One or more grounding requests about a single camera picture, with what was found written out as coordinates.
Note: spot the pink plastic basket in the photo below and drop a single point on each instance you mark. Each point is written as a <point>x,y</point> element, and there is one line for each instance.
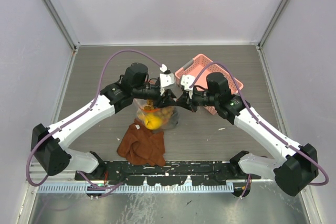
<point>200,66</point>

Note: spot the clear zip top bag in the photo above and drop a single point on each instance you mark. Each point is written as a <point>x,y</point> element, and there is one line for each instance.
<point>139,103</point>

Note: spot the brown longan bunch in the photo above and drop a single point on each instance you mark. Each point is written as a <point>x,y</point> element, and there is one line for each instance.
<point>164,113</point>

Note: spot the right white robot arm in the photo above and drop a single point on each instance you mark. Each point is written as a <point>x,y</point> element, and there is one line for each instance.
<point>292,166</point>

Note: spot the yellow apple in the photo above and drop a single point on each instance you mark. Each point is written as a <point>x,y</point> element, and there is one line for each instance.
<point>152,122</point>

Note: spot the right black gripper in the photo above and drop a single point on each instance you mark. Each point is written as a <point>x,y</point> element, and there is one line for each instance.
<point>184,101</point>

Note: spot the brown cloth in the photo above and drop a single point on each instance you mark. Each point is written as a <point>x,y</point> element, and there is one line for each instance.
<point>141,146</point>

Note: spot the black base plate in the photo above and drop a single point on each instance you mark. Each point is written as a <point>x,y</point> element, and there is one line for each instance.
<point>207,173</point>

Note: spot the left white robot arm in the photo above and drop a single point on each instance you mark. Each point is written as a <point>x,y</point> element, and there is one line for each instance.
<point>50,145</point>

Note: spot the grey slotted cable duct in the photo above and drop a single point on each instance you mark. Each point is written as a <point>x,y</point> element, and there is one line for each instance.
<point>126,189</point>

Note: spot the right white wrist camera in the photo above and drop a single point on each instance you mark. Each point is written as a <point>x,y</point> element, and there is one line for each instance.
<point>166,79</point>

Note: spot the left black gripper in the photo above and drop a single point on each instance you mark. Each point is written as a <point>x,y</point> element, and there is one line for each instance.
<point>167,98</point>

